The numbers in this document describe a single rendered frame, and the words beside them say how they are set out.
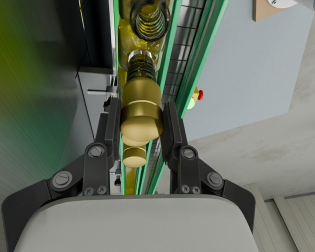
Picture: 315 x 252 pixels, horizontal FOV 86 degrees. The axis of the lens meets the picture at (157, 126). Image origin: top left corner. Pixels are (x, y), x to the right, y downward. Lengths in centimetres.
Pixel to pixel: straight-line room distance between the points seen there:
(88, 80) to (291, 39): 83
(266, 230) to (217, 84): 446
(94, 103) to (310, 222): 733
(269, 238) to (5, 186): 503
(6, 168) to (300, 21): 97
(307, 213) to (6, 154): 753
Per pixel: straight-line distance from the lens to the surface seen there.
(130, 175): 100
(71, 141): 46
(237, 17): 81
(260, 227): 510
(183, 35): 44
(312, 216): 757
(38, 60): 26
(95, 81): 50
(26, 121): 23
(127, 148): 24
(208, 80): 91
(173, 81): 49
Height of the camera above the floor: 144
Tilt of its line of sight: 39 degrees down
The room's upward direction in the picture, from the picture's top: 175 degrees clockwise
